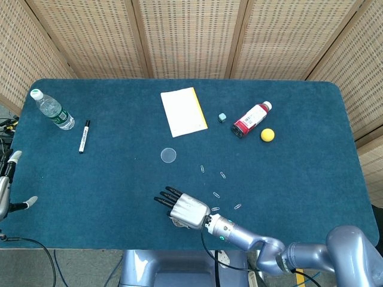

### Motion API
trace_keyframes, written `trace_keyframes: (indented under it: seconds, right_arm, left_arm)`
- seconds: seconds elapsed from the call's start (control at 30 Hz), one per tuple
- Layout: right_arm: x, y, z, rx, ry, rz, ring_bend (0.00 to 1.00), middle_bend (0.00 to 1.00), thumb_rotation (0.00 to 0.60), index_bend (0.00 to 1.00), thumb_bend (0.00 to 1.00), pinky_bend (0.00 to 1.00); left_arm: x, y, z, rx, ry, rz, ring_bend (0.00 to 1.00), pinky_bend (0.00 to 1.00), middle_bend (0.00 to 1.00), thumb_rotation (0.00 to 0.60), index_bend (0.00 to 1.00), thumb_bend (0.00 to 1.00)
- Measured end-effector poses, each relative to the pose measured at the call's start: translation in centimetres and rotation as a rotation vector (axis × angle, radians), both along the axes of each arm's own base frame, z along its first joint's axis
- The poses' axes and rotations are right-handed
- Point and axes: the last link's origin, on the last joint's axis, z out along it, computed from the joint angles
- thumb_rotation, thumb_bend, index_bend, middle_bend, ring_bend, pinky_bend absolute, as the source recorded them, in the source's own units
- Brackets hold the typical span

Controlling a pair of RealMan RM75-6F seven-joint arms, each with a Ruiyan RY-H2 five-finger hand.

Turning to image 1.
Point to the woven folding screen panel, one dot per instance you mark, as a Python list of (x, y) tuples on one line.
[(359, 74), (89, 39), (24, 59), (287, 39), (188, 39)]

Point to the yellow ball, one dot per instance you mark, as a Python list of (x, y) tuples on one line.
[(267, 134)]

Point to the small light blue cube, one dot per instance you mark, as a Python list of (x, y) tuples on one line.
[(221, 117)]

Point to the clear round plastic lid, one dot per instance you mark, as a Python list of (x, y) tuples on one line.
[(168, 155)]

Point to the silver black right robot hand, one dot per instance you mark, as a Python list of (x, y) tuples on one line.
[(190, 210)]

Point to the clear plastic water bottle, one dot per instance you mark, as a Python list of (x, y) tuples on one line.
[(54, 110)]

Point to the clear jar of paperclips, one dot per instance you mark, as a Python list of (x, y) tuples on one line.
[(176, 223)]

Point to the white black marker pen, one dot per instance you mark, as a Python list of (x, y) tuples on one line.
[(84, 136)]

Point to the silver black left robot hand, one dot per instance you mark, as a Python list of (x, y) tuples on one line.
[(4, 191)]

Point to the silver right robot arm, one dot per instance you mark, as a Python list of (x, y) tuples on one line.
[(269, 243)]

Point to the silver robot torso base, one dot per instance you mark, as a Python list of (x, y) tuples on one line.
[(179, 269)]

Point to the red drink bottle white cap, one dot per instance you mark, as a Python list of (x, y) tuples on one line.
[(251, 119)]

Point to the white notepad yellow spine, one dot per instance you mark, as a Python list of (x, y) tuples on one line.
[(184, 112)]

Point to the silver paperclip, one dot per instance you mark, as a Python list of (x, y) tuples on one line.
[(202, 169), (215, 208), (216, 195), (237, 206), (223, 175)]

